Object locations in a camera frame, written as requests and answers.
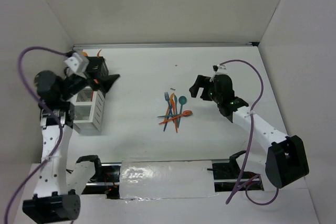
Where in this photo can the aluminium rail at back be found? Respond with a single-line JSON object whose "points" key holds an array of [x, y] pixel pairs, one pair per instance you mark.
{"points": [[168, 45]]}

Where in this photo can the orange plastic knife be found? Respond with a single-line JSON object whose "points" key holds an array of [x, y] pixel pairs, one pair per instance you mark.
{"points": [[175, 120]]}

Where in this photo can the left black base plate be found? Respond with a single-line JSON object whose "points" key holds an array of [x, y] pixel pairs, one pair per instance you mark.
{"points": [[107, 184]]}

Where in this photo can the silver reflective tape sheet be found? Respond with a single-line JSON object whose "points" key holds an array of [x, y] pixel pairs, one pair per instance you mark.
{"points": [[166, 180]]}

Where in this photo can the teal plastic knife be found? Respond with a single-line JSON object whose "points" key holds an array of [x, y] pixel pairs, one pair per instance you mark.
{"points": [[175, 100]]}

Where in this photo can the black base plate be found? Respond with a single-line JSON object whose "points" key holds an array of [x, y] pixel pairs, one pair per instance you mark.
{"points": [[107, 184], [226, 173]]}

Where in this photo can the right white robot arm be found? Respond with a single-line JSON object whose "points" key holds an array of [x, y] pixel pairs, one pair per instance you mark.
{"points": [[286, 160]]}

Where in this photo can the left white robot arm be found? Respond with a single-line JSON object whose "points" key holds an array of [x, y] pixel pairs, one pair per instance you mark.
{"points": [[56, 197]]}

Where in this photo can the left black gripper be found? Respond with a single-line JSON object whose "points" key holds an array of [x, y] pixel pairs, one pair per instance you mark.
{"points": [[104, 82]]}

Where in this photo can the white slotted utensil container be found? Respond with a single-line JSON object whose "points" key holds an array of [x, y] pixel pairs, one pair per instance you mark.
{"points": [[89, 107]]}

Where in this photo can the blue plastic fork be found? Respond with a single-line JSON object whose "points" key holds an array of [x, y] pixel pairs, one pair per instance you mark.
{"points": [[167, 98]]}

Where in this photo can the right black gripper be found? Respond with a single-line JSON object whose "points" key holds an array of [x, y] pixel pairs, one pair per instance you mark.
{"points": [[201, 81]]}

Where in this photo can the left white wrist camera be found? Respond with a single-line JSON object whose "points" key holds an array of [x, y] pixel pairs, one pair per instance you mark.
{"points": [[77, 62]]}

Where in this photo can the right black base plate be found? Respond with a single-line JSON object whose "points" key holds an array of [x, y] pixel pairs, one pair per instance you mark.
{"points": [[226, 173]]}

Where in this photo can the black slotted utensil container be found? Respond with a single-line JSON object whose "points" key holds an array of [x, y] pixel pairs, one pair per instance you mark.
{"points": [[97, 67]]}

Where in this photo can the orange plastic fork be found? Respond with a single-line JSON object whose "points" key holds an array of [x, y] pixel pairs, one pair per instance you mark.
{"points": [[170, 119]]}

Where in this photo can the yellow plastic knife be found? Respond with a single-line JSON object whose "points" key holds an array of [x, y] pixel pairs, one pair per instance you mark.
{"points": [[171, 99]]}

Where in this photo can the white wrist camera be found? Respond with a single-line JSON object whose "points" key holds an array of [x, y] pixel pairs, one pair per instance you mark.
{"points": [[219, 69], [77, 62]]}

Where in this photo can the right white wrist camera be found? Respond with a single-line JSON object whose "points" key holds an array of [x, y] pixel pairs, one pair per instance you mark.
{"points": [[219, 69]]}

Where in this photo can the teal plastic spoon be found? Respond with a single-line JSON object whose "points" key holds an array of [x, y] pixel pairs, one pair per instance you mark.
{"points": [[182, 101]]}

